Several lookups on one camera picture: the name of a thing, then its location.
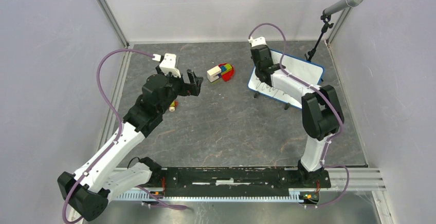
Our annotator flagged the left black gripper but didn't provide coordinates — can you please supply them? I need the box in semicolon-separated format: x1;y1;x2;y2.
156;65;203;114

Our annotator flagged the blue framed whiteboard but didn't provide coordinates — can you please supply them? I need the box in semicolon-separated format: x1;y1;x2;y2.
248;54;324;109

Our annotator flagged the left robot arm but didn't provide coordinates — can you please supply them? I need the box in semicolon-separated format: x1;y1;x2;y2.
57;69;204;221

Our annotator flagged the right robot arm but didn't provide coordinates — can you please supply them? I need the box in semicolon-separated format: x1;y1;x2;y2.
250;44;343;187

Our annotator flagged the white red toy block stack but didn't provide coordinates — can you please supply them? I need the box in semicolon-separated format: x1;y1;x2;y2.
207;63;235;83

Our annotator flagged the red toy block car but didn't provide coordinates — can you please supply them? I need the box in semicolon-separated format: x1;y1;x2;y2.
169;100;178;112

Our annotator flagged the black microphone stand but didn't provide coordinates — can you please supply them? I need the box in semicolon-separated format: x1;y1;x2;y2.
304;14;334;62

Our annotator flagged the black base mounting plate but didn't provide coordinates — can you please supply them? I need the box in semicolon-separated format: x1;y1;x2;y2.
144;166;332;197

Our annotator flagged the grey microphone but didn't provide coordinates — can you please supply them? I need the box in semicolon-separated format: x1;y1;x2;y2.
322;0;364;16

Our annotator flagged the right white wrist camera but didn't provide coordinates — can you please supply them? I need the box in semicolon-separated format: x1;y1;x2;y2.
248;36;267;47

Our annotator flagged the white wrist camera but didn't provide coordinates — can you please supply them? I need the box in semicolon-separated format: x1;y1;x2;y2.
248;36;267;47
152;53;182;78

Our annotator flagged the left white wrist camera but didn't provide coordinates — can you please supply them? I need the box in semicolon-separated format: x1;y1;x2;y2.
152;53;182;78

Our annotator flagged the white cable duct rail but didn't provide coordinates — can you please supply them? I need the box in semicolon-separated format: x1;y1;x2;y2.
114;189;319;204

